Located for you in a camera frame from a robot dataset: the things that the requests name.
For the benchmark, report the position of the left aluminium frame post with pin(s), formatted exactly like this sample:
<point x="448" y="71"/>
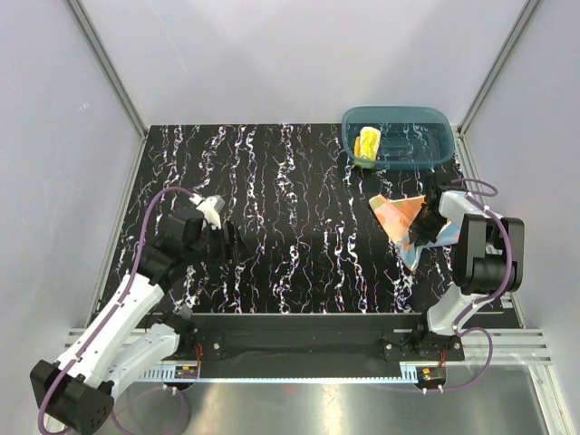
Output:
<point x="101" y="56"/>

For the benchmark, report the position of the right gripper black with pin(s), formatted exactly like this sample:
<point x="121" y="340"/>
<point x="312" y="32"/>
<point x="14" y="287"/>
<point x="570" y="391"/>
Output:
<point x="415" y="231"/>

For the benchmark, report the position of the right aluminium frame post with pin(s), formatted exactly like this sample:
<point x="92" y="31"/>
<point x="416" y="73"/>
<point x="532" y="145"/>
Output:
<point x="514" y="36"/>

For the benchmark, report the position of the yellow crocodile towel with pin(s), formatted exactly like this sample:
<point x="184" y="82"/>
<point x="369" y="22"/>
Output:
<point x="366" y="147"/>

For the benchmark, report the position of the aluminium front rail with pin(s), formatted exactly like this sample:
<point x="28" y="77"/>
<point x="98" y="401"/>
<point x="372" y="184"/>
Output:
<point x="519" y="346"/>

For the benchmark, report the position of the aluminium frame post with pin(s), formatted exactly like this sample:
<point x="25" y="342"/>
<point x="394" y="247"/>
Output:
<point x="514" y="36"/>
<point x="101" y="56"/>

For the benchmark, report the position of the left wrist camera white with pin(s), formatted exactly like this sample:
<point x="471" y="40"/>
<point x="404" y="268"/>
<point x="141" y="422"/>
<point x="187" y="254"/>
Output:
<point x="210" y="207"/>

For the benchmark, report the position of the slotted cable duct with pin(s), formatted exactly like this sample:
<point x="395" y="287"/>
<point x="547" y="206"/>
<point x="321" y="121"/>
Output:
<point x="172" y="372"/>

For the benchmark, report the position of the orange blue dotted towel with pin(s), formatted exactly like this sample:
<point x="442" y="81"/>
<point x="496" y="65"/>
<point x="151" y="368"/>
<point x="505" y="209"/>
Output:
<point x="395" y="218"/>

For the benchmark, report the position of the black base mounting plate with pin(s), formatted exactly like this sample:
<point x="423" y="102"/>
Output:
<point x="253" y="341"/>

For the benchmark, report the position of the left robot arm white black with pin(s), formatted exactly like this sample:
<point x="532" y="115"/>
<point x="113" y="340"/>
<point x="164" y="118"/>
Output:
<point x="80" y="387"/>

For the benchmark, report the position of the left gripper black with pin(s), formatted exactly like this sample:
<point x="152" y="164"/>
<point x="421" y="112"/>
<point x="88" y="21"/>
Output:
<point x="236" y="249"/>

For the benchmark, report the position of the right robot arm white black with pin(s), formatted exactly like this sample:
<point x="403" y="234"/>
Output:
<point x="488" y="259"/>

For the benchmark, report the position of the teal transparent plastic bin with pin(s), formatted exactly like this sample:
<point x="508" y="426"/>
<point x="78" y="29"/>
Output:
<point x="413" y="137"/>

